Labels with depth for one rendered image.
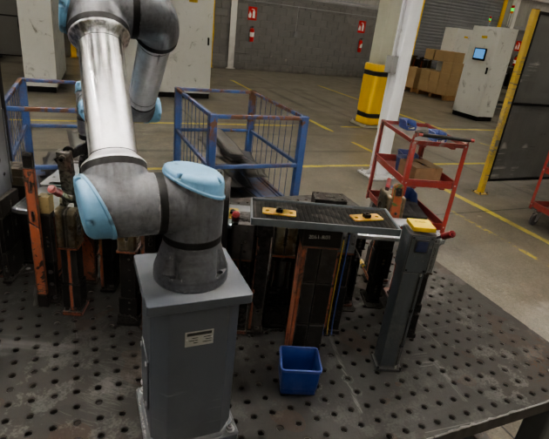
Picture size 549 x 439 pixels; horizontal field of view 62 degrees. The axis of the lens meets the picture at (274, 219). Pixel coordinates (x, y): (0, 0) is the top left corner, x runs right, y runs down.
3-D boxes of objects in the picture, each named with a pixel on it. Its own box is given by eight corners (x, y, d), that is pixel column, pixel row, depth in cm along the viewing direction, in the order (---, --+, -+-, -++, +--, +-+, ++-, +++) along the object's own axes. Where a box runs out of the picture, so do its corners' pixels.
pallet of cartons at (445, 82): (463, 101, 1375) (475, 54, 1321) (443, 100, 1339) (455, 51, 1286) (434, 94, 1472) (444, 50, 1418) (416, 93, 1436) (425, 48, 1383)
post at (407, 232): (394, 354, 140) (428, 225, 122) (401, 372, 133) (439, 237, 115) (369, 353, 139) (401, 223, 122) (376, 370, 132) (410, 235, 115)
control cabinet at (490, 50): (450, 113, 1110) (478, 3, 1013) (466, 114, 1132) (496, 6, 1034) (474, 121, 1044) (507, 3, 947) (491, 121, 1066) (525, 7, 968)
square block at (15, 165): (43, 253, 172) (33, 162, 157) (34, 264, 164) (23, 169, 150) (21, 252, 171) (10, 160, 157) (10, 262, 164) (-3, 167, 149)
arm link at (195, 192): (231, 240, 88) (236, 174, 83) (160, 248, 82) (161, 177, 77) (212, 216, 98) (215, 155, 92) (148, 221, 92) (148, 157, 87)
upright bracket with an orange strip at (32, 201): (50, 304, 144) (33, 151, 124) (48, 307, 143) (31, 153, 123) (40, 304, 144) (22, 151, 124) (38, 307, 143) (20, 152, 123)
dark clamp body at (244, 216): (250, 314, 151) (261, 208, 136) (250, 340, 139) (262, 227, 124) (218, 312, 150) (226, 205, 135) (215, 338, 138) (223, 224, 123)
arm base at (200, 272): (236, 288, 91) (240, 244, 87) (159, 298, 85) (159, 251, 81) (216, 253, 103) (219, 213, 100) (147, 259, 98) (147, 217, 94)
